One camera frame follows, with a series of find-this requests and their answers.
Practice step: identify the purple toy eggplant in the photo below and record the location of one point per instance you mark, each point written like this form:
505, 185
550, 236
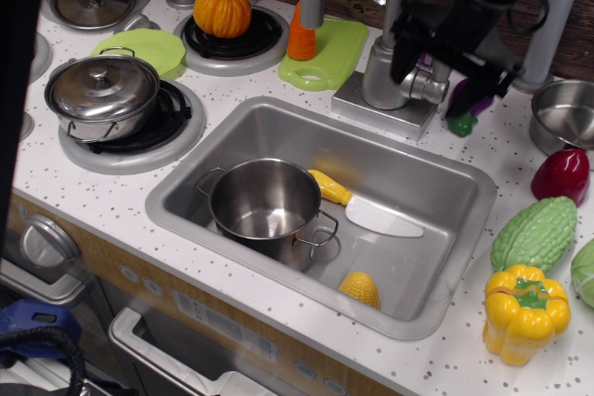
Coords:
462, 126

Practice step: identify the grey sink basin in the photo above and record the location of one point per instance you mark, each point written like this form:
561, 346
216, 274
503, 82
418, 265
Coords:
416, 277

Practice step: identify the silver faucet lever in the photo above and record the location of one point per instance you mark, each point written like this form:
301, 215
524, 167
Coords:
425, 83

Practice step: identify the green plastic plate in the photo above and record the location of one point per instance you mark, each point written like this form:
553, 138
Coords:
162, 50

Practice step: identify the front stove burner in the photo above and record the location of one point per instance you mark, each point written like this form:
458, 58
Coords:
173, 128

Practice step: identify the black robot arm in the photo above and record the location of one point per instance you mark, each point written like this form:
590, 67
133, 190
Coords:
464, 37

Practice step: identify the steel pot in sink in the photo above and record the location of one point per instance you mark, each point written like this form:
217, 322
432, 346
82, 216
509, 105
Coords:
271, 206

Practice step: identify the orange toy pumpkin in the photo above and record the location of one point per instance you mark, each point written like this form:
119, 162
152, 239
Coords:
226, 19

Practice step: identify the back right stove burner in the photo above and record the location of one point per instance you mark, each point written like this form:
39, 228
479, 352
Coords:
261, 47

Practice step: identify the orange toy carrot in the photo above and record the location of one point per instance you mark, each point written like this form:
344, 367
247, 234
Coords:
301, 43

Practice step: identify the yellow handled toy knife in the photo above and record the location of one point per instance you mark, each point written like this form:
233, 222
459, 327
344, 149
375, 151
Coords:
365, 213

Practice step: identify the yellow toy corn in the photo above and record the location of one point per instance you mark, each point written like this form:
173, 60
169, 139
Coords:
361, 286

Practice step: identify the far left stove burner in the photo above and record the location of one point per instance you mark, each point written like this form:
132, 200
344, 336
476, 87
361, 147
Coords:
42, 57

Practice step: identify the oven door handle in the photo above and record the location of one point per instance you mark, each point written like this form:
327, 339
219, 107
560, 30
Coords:
162, 374

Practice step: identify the grey vertical pole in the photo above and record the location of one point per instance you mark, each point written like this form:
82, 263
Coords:
542, 48

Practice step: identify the yellow toy bell pepper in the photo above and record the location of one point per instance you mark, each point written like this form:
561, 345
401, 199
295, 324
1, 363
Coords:
524, 312

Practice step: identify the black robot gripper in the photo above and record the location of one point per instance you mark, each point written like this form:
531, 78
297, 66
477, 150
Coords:
465, 38

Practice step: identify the blue black cable object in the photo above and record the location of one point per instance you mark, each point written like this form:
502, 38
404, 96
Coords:
36, 329

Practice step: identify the dark foreground post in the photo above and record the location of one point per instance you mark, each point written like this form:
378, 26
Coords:
18, 29

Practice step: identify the green toy cabbage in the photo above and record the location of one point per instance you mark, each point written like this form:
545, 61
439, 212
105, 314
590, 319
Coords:
582, 273

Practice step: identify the green cutting board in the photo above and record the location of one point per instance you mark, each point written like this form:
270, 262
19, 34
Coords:
339, 45

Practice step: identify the grey oven dial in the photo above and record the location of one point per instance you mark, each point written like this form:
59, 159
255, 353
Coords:
48, 251

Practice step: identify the steel pot lid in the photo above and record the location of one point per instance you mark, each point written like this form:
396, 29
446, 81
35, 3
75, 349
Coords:
91, 14

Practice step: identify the lidded steel pot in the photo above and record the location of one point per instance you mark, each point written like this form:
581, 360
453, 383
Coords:
104, 97

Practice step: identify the silver toy faucet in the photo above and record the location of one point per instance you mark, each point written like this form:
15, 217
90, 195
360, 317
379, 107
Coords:
371, 98

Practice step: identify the green toy bitter gourd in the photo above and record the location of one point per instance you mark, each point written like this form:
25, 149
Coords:
537, 236

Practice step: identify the red toy pepper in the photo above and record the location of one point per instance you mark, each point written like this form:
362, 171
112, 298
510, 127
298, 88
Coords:
565, 173

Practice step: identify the steel pot at right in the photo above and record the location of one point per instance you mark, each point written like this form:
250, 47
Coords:
562, 116

